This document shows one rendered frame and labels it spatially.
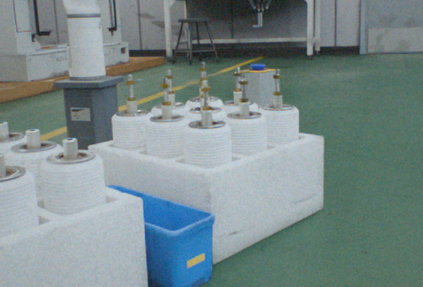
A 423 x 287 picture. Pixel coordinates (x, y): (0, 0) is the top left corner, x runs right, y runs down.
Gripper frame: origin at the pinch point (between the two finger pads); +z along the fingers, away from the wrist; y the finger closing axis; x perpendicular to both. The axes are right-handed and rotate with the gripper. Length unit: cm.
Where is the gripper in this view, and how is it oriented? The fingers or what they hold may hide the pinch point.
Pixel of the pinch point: (257, 20)
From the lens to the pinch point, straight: 147.7
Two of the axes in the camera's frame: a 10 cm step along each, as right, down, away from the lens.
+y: 6.9, -1.8, 7.1
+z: 0.3, 9.8, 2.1
